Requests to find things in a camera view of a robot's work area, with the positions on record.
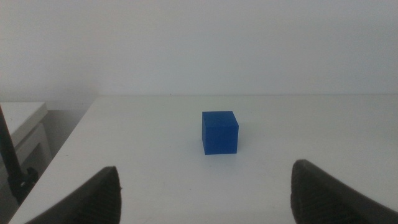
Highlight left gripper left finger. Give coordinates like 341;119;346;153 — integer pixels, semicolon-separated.
24;166;123;224

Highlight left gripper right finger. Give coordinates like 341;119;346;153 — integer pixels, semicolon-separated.
290;159;398;224

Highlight blue cube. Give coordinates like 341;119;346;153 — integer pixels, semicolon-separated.
201;110;239;156

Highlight black pole stand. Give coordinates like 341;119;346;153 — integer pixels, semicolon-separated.
0;105;40;205

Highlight white side cabinet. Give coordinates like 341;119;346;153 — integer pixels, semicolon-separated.
0;101;53;187

